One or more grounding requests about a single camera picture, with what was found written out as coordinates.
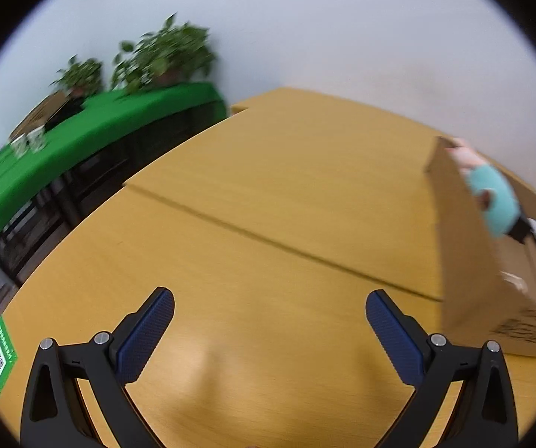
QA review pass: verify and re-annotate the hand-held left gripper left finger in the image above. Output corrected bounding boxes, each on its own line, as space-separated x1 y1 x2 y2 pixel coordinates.
19 286 176 448

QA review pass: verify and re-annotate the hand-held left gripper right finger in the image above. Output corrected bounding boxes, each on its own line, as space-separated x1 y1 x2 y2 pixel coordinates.
365 289 518 448

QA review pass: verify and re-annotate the long cardboard box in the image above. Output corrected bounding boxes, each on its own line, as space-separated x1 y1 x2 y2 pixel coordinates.
424 136 536 360

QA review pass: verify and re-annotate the wooden desktop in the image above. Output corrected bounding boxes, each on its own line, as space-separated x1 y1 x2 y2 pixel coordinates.
0 86 536 448

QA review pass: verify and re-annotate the dark shelving unit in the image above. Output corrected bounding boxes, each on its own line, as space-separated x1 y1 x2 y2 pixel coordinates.
0 103 229 285

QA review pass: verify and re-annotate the pastel plush toy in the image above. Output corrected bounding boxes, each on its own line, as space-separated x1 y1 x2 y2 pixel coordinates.
447 137 521 239

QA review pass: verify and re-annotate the green tablecloth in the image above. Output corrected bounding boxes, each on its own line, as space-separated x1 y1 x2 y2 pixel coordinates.
0 81 227 292

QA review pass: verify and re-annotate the small potted plant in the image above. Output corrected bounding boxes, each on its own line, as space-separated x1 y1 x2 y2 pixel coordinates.
52 56 105 99

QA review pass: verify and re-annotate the large potted plant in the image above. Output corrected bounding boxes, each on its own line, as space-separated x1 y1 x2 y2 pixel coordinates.
111 14 216 95

